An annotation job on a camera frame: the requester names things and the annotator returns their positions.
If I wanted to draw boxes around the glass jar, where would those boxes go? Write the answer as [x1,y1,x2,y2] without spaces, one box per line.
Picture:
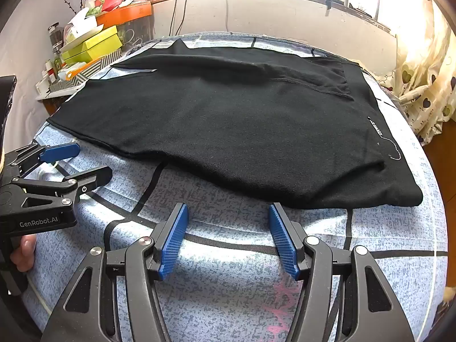
[47,23,64,55]

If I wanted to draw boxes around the white open cardboard box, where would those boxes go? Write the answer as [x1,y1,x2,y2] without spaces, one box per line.
[59,7,105,52]

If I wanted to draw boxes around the blue checked bedsheet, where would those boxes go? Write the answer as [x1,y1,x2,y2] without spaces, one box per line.
[21,32,449,342]

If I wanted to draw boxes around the yellow-green box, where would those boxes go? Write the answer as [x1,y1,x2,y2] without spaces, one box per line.
[81,25,123,53]
[61,47,109,65]

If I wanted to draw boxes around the black flat panel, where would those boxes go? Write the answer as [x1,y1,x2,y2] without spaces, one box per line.
[0,75,18,150]

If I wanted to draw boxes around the dark storage box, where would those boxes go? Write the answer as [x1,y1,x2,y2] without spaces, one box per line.
[117,17,154,51]

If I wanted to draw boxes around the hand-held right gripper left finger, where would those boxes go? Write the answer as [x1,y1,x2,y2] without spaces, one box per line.
[41,202,189,342]

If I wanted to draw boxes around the orange box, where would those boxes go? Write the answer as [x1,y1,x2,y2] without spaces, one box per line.
[94,0,153,27]

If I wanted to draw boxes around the black white chevron box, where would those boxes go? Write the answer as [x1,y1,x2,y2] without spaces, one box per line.
[48,48,123,93]

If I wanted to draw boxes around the black pants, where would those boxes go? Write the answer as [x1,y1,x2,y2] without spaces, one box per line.
[46,39,424,210]

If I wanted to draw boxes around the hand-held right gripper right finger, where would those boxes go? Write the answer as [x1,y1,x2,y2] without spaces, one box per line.
[268,202,416,342]

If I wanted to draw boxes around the cream heart print curtain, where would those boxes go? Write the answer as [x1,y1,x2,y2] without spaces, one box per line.
[379,0,456,146]

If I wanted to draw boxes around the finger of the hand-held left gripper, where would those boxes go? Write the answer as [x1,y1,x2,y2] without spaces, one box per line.
[8,142,81,178]
[11,166,113,210]

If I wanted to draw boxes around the person's left hand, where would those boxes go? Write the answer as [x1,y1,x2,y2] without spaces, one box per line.
[10,235,36,273]

